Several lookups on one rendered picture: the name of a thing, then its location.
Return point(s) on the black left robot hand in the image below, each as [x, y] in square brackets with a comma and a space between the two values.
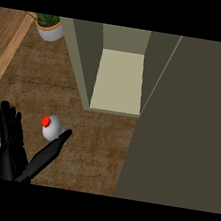
[10, 154]

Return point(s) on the white red-capped water bottle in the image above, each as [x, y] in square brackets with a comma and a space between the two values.
[53, 129]

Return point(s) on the olive open cabinet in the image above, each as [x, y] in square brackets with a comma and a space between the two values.
[117, 80]

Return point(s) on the green plant in white pot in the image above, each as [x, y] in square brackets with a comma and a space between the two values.
[49, 27]

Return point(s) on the dark olive cabinet door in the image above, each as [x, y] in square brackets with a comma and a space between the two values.
[187, 128]

